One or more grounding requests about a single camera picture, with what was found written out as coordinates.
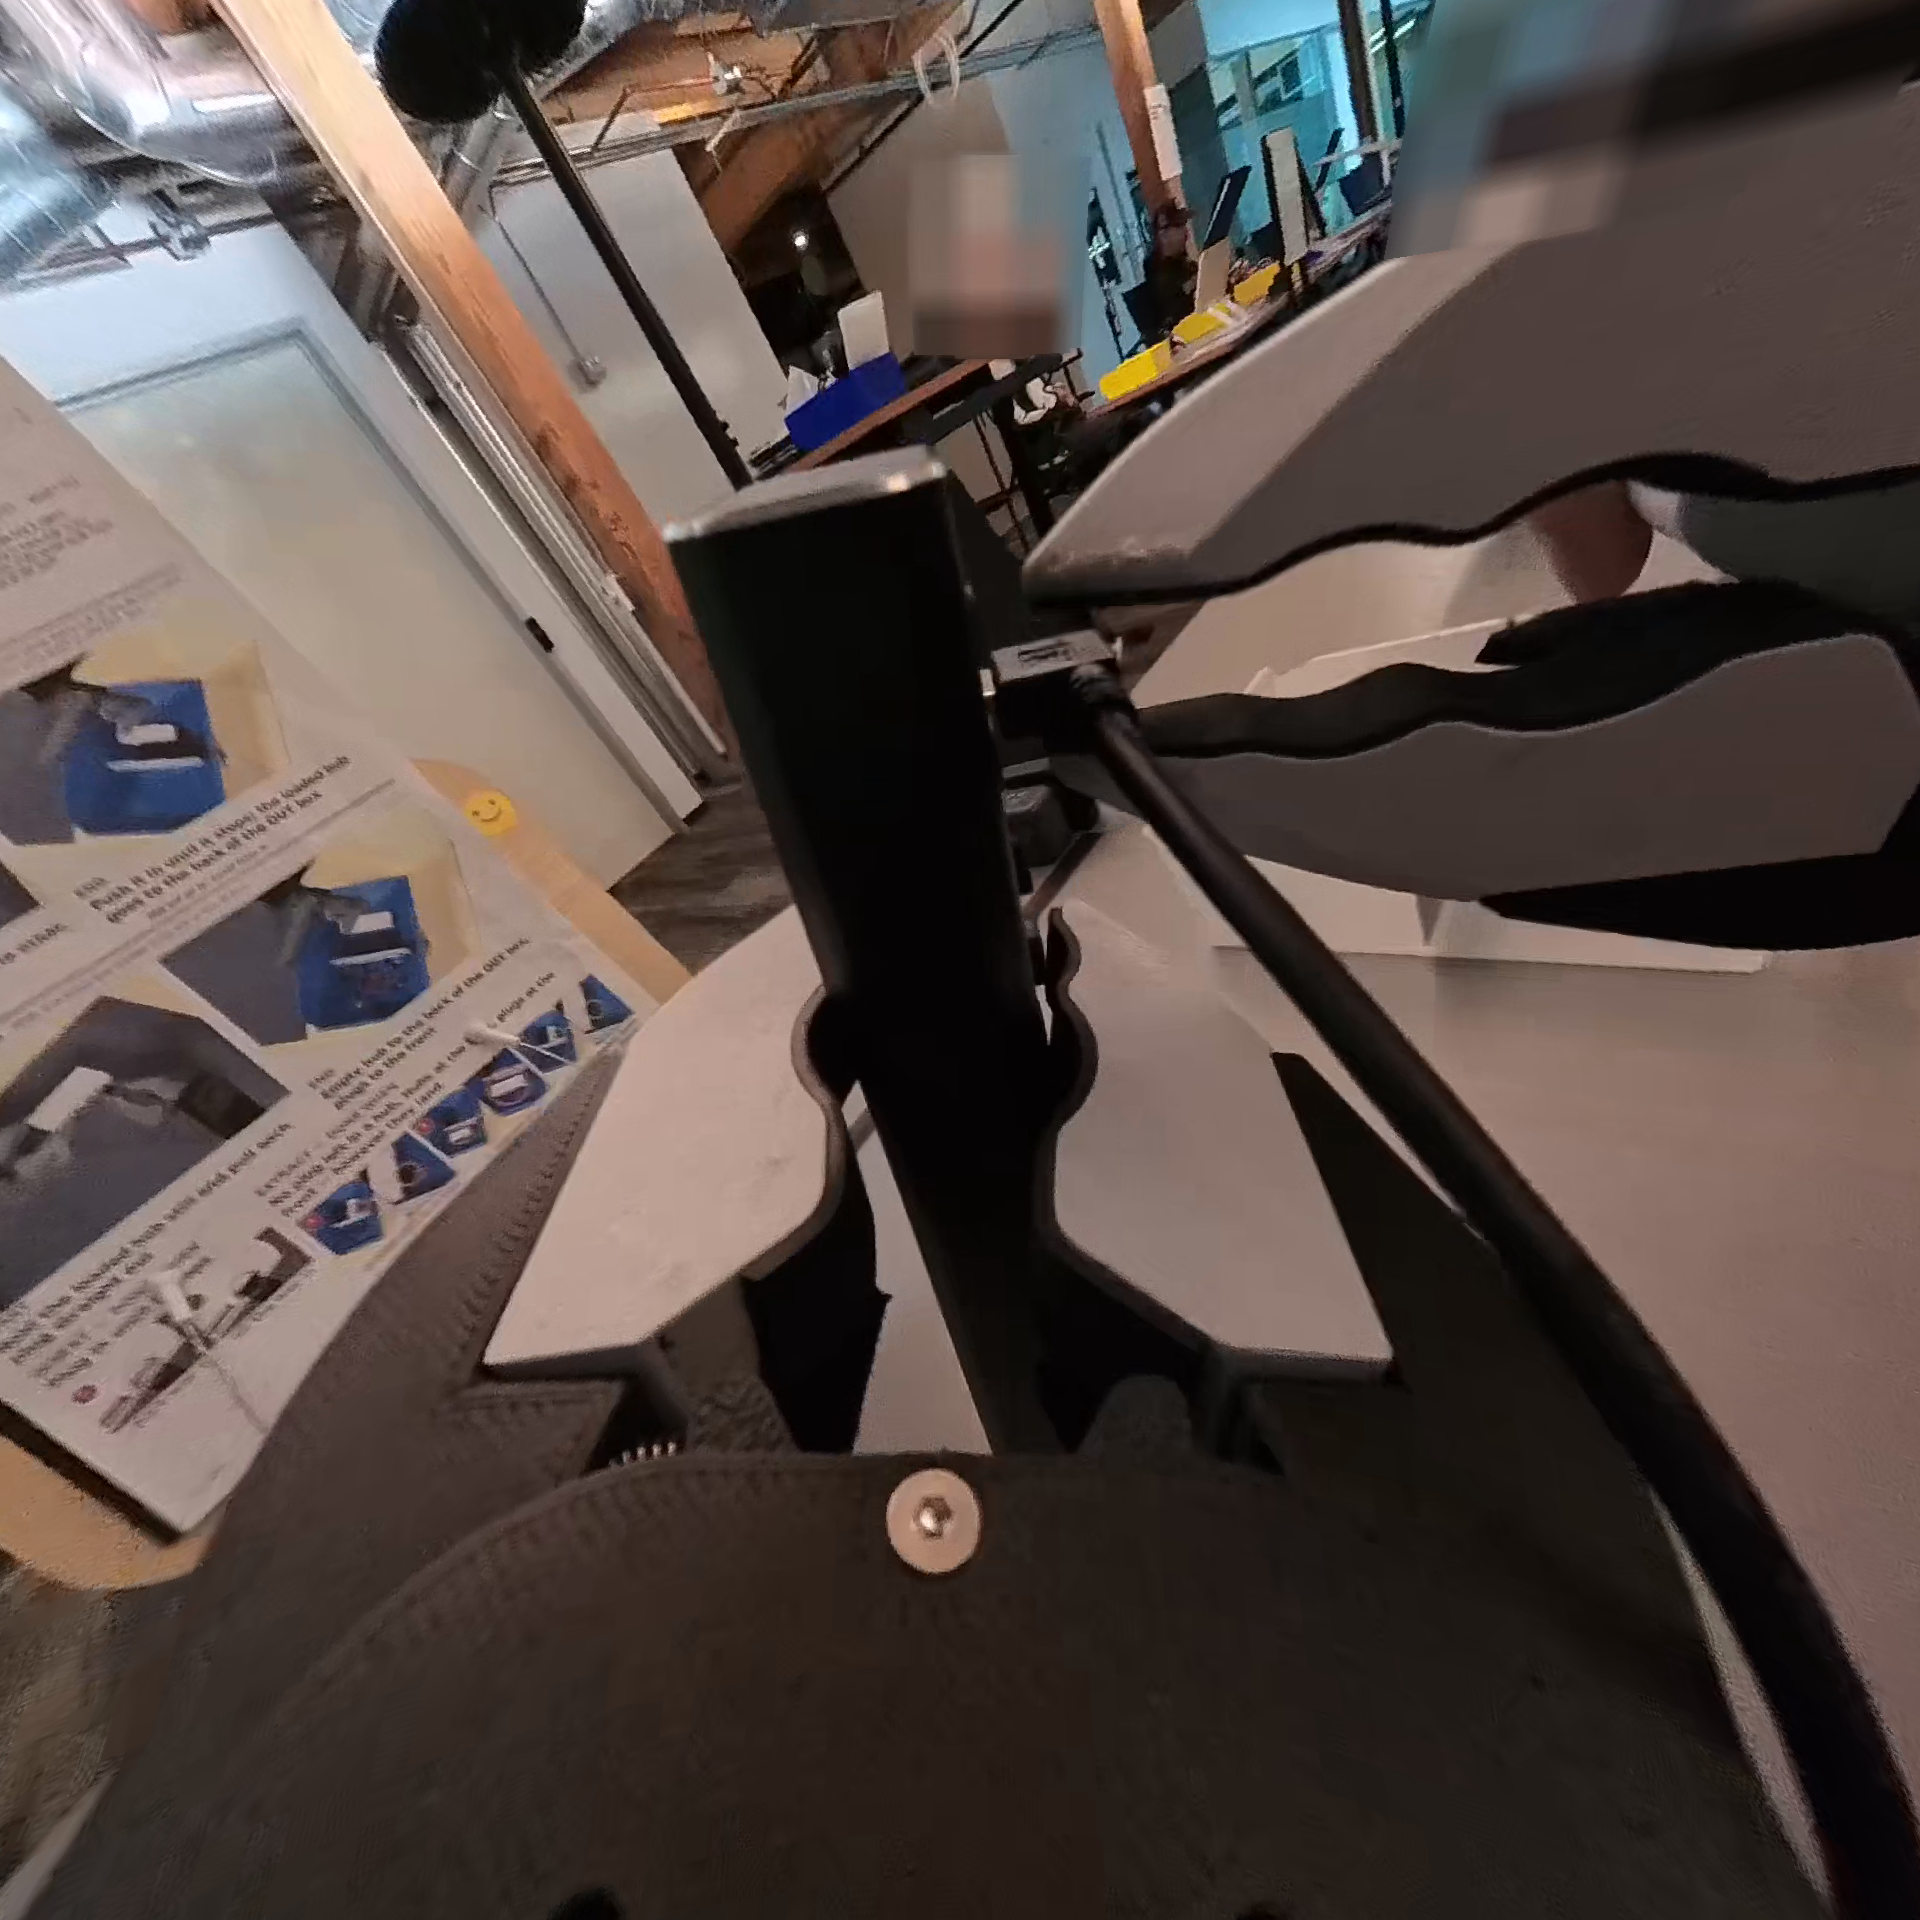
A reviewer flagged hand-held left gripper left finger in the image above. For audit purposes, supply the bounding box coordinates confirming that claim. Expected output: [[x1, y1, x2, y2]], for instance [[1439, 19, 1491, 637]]
[[479, 908, 887, 1453]]

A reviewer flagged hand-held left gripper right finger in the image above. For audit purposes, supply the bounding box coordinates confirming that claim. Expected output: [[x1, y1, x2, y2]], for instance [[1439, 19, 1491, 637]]
[[1026, 902, 1396, 1453]]

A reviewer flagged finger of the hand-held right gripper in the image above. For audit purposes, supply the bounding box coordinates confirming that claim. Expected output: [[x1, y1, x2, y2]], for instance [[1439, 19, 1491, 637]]
[[1023, 134, 1920, 607], [1140, 583, 1920, 950]]

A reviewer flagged black usb cable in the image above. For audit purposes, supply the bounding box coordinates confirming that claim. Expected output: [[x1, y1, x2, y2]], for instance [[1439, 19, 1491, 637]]
[[983, 632, 1920, 1920]]

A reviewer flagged black usb hub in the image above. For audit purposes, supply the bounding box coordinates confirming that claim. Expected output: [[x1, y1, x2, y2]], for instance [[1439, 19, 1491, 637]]
[[663, 449, 1067, 1453]]

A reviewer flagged wooden workbench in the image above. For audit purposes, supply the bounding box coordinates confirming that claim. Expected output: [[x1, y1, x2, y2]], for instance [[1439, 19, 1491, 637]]
[[1036, 209, 1404, 452]]

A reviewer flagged small black device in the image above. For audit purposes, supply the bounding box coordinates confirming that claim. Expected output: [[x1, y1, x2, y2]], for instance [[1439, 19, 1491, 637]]
[[1002, 749, 1109, 902]]

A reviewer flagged printed instruction sheet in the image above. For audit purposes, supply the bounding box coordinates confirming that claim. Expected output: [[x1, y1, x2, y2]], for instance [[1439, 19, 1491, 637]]
[[0, 358, 663, 1536]]

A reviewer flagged wooden column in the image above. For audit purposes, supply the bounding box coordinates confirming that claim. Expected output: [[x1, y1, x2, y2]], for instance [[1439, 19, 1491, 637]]
[[1092, 0, 1191, 214]]

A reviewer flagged dark wooden table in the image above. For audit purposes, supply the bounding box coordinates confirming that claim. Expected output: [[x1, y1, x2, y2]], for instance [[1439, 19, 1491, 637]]
[[750, 353, 1086, 543]]

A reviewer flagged blue bin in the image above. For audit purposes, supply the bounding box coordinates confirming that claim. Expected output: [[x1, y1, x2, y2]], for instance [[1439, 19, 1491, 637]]
[[783, 357, 913, 452]]

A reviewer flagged white frosted door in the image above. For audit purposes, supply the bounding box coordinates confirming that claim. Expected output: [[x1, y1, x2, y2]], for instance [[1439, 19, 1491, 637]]
[[59, 323, 707, 902]]

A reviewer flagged black pole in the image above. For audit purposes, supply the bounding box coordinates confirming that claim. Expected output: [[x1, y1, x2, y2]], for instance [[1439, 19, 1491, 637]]
[[498, 70, 755, 491]]

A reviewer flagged black fuzzy microphone cover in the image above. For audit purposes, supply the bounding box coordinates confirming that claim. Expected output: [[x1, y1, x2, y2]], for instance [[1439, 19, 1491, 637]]
[[374, 0, 590, 125]]

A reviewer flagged slanted wooden post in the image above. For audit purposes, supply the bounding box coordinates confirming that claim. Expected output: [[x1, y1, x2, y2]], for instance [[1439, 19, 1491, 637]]
[[135, 0, 741, 755]]

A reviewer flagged silver spiral duct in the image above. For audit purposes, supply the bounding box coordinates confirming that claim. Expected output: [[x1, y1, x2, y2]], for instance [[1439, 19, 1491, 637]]
[[0, 0, 529, 291]]

